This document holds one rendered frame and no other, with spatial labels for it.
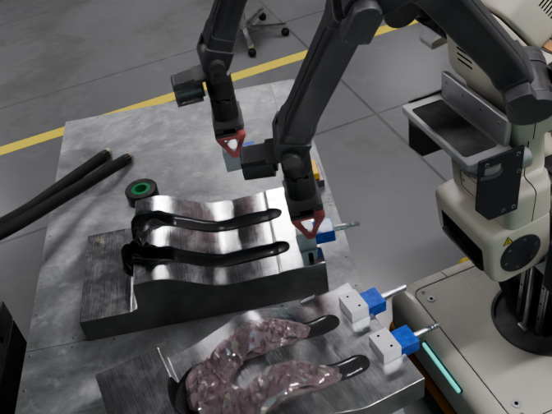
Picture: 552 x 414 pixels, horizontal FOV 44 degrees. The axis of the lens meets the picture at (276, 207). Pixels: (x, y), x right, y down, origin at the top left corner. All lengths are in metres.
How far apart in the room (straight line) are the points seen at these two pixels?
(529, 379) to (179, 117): 1.20
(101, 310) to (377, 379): 0.57
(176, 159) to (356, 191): 1.21
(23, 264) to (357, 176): 1.44
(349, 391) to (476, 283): 1.02
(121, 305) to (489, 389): 0.99
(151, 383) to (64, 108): 2.88
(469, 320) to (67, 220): 1.13
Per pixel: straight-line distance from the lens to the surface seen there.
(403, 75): 3.68
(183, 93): 1.47
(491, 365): 1.97
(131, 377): 1.24
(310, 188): 1.29
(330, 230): 1.37
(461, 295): 2.12
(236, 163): 1.59
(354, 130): 3.28
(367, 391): 1.21
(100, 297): 1.46
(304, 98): 1.07
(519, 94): 1.12
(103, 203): 1.79
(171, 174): 1.82
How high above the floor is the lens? 1.85
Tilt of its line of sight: 40 degrees down
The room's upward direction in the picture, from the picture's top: 10 degrees counter-clockwise
